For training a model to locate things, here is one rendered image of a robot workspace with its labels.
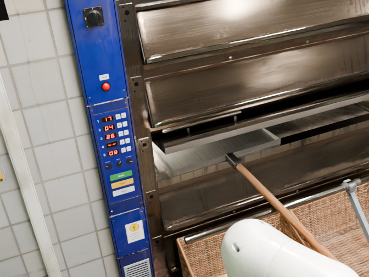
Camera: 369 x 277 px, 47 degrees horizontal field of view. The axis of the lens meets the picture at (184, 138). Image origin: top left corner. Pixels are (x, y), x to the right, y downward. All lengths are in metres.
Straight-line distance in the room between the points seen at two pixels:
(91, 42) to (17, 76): 0.26
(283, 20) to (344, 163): 0.90
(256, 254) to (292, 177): 1.38
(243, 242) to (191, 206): 1.15
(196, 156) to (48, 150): 0.68
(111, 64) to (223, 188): 0.83
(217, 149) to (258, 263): 1.22
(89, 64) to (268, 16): 0.71
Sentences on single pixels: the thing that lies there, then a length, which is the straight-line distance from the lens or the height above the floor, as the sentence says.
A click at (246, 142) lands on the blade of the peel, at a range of 2.04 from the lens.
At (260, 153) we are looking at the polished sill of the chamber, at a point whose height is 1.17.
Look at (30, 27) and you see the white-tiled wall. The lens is 1.47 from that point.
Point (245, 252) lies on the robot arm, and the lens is 0.82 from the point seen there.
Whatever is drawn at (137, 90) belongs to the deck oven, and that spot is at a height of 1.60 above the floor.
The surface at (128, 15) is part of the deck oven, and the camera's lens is 1.51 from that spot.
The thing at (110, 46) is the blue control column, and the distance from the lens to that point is 1.49.
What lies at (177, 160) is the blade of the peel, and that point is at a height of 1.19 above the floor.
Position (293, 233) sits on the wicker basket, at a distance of 2.13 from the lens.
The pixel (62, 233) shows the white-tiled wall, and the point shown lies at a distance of 1.85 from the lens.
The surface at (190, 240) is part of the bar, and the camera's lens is 1.54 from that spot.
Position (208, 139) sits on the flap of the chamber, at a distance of 1.62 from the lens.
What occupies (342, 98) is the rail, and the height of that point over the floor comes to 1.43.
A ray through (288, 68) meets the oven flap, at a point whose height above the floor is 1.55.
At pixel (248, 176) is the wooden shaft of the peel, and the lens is 1.77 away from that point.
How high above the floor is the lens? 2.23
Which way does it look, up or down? 30 degrees down
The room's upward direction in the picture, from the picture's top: 4 degrees counter-clockwise
